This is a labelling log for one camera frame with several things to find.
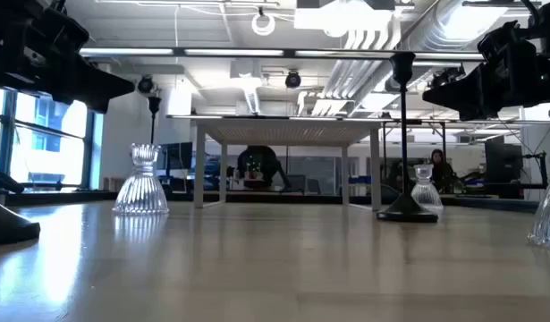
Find person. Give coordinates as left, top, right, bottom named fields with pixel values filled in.
left=428, top=148, right=458, bottom=194

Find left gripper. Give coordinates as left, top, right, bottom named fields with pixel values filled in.
left=0, top=0, right=136, bottom=114

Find ceiling light strip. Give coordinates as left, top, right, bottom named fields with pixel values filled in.
left=79, top=47, right=486, bottom=61

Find white perforated shelf riser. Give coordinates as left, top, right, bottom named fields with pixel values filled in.
left=191, top=115, right=384, bottom=212

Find silver ceiling ducts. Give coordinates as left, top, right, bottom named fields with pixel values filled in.
left=296, top=17, right=486, bottom=117

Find black computer monitor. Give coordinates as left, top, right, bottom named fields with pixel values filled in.
left=484, top=135, right=524, bottom=184
left=160, top=141, right=194, bottom=172

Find white ring lamp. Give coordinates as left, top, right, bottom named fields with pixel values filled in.
left=250, top=12, right=277, bottom=38

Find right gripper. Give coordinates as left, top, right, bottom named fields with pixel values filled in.
left=421, top=0, right=550, bottom=122

